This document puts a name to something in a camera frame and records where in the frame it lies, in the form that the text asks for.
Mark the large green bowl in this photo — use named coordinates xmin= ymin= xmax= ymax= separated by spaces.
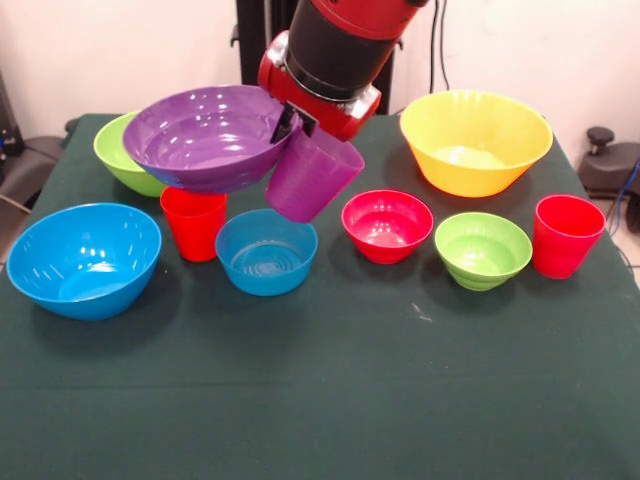
xmin=93 ymin=112 xmax=169 ymax=198

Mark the black equipment box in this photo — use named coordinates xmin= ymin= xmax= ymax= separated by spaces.
xmin=0 ymin=69 xmax=25 ymax=162

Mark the black knob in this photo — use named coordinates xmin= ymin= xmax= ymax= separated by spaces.
xmin=586 ymin=126 xmax=616 ymax=157

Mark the dark green tablecloth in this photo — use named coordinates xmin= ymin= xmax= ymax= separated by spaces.
xmin=0 ymin=113 xmax=640 ymax=480

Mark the large yellow bowl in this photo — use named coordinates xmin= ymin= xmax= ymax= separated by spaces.
xmin=399 ymin=89 xmax=554 ymax=199

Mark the red cup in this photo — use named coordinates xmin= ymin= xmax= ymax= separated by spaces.
xmin=532 ymin=194 xmax=607 ymax=280
xmin=159 ymin=185 xmax=229 ymax=263

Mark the black wall cable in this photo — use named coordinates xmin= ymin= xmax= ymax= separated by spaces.
xmin=429 ymin=0 xmax=451 ymax=94

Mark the purple cup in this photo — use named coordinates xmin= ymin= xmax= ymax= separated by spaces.
xmin=264 ymin=128 xmax=366 ymax=224

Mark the blue cable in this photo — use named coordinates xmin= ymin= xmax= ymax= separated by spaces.
xmin=612 ymin=158 xmax=640 ymax=231

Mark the grey stand base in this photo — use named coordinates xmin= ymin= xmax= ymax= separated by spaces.
xmin=579 ymin=142 xmax=640 ymax=201
xmin=0 ymin=134 xmax=66 ymax=211

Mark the small green bowl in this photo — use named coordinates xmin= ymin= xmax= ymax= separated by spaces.
xmin=433 ymin=211 xmax=534 ymax=292

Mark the small pink bowl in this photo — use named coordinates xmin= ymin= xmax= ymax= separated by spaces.
xmin=341 ymin=189 xmax=435 ymax=265

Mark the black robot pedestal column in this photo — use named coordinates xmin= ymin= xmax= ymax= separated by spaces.
xmin=230 ymin=0 xmax=404 ymax=116

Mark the purple bowl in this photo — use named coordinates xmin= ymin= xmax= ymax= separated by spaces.
xmin=122 ymin=84 xmax=304 ymax=196

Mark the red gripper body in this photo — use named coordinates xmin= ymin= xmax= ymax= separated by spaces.
xmin=257 ymin=30 xmax=383 ymax=143

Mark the large blue bowl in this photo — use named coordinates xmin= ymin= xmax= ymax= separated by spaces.
xmin=6 ymin=202 xmax=163 ymax=321

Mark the small blue bowl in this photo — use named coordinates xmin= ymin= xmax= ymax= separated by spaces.
xmin=214 ymin=208 xmax=319 ymax=297

